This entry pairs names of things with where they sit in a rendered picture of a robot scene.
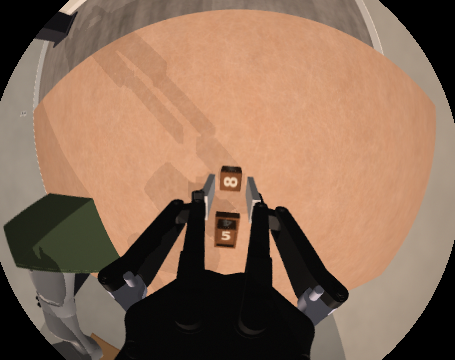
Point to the brown shallow tray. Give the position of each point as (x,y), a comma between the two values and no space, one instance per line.
(228,216)

